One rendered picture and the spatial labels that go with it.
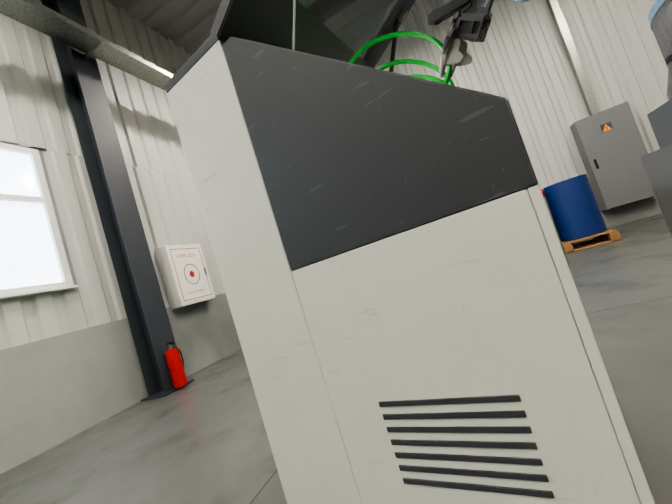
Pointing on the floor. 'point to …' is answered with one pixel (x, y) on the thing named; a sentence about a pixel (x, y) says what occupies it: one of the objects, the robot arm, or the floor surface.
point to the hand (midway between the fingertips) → (444, 72)
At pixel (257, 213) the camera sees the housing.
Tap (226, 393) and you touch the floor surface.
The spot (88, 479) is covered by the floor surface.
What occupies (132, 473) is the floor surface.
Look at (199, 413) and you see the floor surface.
